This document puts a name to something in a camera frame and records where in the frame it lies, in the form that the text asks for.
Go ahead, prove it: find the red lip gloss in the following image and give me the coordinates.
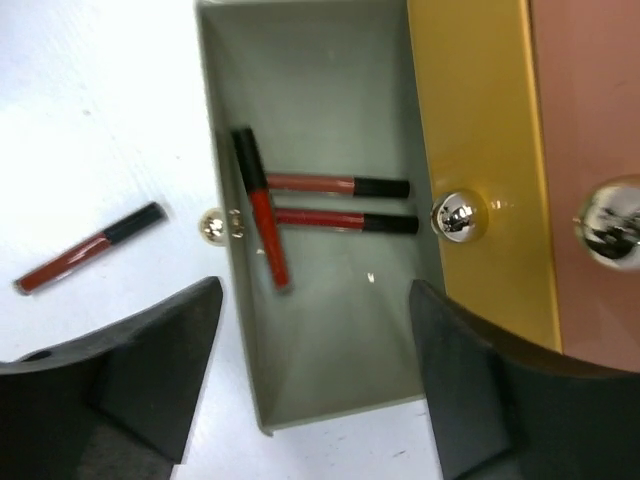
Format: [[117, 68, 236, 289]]
[[13, 202, 167, 296], [275, 208, 420, 235], [231, 127, 291, 293]]

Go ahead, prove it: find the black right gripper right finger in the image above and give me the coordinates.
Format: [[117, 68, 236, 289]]
[[409, 280, 639, 479]]

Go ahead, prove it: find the orange top drawer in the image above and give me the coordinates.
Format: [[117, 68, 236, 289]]
[[531, 1, 639, 372]]

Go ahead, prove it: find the yellow drawer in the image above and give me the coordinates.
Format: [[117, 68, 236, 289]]
[[408, 1, 561, 350]]

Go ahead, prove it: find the red lip gloss horizontal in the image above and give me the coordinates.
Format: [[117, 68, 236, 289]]
[[267, 173, 411, 199]]

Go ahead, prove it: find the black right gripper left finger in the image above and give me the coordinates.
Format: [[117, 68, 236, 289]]
[[1, 277, 223, 479]]

